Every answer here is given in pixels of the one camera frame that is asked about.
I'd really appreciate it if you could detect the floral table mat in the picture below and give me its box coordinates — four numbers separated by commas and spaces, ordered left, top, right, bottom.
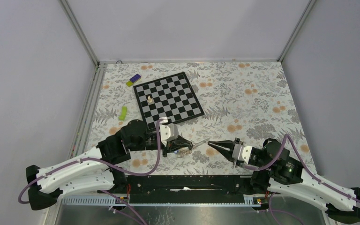
86, 62, 315, 175

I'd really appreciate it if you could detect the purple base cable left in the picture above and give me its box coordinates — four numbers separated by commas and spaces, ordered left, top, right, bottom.
99, 189, 151, 225

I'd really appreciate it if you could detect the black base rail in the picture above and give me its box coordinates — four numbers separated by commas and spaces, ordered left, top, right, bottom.
108, 175, 257, 204

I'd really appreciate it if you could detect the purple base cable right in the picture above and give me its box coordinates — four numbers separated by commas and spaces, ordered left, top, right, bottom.
254, 189, 305, 225

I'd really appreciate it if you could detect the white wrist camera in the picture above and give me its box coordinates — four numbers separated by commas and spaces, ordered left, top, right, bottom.
159, 123, 179, 146
232, 144, 253, 164

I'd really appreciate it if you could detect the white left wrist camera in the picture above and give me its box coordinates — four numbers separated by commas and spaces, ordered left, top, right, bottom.
159, 123, 179, 146

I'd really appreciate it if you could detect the purple yellow toy brick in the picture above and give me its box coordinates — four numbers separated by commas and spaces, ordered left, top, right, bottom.
126, 74, 141, 87

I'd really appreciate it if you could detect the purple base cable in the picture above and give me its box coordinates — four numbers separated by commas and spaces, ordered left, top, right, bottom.
99, 189, 151, 225
254, 189, 305, 225

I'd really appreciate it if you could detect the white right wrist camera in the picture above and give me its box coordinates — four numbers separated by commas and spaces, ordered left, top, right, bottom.
232, 144, 253, 164

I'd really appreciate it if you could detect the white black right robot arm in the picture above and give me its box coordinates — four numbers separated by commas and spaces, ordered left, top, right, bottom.
208, 138, 360, 225

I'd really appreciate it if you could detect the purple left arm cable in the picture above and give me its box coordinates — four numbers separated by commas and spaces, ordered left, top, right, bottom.
18, 118, 168, 205

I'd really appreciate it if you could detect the green arch toy block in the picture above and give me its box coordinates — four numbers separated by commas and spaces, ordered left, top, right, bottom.
118, 106, 128, 121

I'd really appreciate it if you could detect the black grey chessboard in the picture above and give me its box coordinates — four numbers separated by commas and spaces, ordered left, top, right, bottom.
134, 72, 205, 131

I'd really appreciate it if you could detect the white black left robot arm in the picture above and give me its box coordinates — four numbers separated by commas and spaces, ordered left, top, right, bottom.
18, 117, 193, 210

